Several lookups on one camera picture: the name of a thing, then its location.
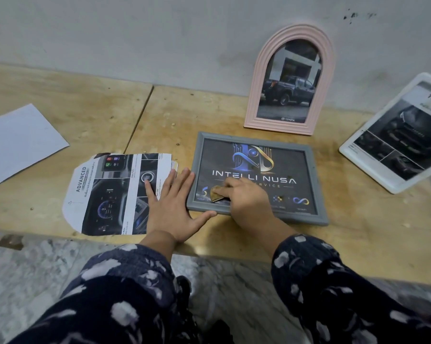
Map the person's left hand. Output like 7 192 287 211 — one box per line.
143 167 218 244

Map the person's foot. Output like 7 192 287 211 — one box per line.
173 275 192 312
203 320 235 344

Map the person's left forearm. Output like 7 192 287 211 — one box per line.
7 231 182 344

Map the person's right forearm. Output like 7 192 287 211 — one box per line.
253 224 431 344

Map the person's left foot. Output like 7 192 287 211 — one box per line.
173 275 192 312

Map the white picture frame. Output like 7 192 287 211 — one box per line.
339 72 431 194

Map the person's right hand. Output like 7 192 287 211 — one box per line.
214 176 286 241

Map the pink arched picture frame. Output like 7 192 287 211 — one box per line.
244 24 336 136

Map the arched car dashboard print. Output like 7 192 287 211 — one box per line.
62 153 173 236

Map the person's right foot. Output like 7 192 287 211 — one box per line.
203 320 235 344

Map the person's dark floral dress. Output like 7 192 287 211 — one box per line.
165 304 209 344

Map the brown wiping cloth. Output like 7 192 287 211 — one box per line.
210 185 231 204

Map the grey picture frame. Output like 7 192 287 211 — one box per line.
186 131 330 227

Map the white logo print sheet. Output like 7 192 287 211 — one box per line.
0 103 70 192

